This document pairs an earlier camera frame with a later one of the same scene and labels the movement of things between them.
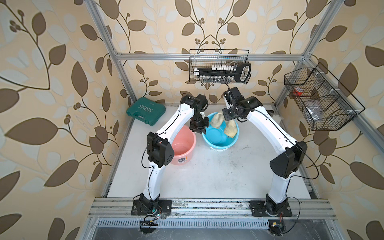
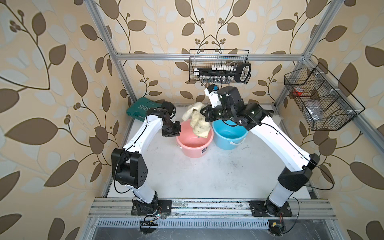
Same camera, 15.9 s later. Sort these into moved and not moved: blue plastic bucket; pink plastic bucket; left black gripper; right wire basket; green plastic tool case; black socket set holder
Moved: pink plastic bucket; left black gripper; blue plastic bucket
Not moved: right wire basket; green plastic tool case; black socket set holder
